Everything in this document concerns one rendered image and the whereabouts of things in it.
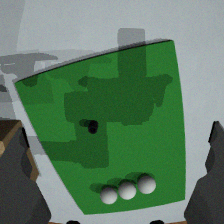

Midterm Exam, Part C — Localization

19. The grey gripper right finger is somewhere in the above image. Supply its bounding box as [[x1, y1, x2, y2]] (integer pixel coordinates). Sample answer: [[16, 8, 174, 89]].
[[184, 121, 224, 224]]

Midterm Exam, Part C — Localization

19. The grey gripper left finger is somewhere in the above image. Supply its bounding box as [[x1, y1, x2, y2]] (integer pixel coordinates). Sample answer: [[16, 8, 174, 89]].
[[0, 127, 51, 224]]

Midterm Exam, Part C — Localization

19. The green golf mat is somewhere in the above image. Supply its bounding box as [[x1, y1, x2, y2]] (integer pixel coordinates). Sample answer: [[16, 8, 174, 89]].
[[14, 40, 186, 215]]

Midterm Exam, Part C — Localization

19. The white ball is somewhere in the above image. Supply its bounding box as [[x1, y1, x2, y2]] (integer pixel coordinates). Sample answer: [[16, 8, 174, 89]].
[[100, 187, 118, 204], [137, 176, 156, 194], [118, 182, 136, 200]]

